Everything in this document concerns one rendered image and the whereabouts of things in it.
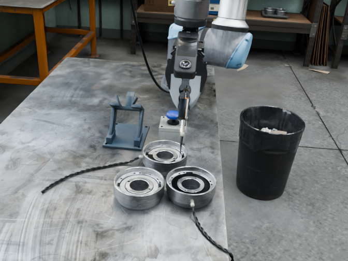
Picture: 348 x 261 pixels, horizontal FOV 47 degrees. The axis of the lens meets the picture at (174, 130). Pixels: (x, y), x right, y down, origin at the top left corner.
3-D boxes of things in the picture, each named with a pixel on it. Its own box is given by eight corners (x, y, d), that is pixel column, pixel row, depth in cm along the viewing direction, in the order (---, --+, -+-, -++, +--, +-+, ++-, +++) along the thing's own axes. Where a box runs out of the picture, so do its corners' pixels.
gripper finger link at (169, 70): (183, 89, 94) (189, 54, 90) (182, 92, 93) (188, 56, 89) (163, 86, 94) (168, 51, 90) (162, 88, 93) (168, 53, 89)
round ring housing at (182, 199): (164, 180, 90) (165, 164, 88) (211, 181, 90) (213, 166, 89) (165, 210, 81) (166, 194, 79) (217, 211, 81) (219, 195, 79)
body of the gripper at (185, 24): (204, 64, 97) (208, 14, 91) (202, 77, 89) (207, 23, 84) (173, 62, 98) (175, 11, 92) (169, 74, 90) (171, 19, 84)
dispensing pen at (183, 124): (173, 154, 91) (180, 83, 93) (174, 155, 96) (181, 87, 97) (183, 155, 91) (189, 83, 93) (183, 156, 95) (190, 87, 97)
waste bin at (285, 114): (295, 207, 212) (312, 136, 192) (232, 202, 213) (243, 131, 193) (283, 171, 242) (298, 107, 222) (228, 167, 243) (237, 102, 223)
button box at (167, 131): (185, 144, 104) (186, 128, 102) (158, 142, 105) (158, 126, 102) (186, 130, 112) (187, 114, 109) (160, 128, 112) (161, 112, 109)
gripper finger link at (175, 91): (180, 100, 100) (187, 66, 96) (178, 110, 95) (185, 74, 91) (169, 98, 100) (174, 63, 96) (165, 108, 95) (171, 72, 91)
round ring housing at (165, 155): (187, 155, 100) (188, 141, 98) (185, 179, 90) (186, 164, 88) (145, 152, 100) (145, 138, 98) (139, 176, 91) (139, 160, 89)
